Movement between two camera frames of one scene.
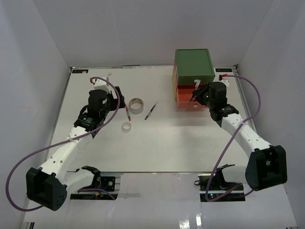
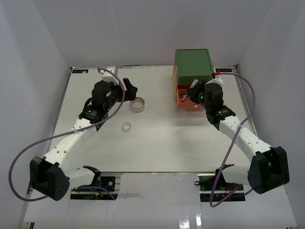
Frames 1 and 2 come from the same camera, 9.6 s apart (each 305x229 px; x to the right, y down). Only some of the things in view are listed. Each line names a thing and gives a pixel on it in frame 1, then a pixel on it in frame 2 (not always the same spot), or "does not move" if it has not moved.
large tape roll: [136, 106] does not move
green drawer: [189, 79] does not move
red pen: [127, 112] → [194, 83]
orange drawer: [184, 93] does not move
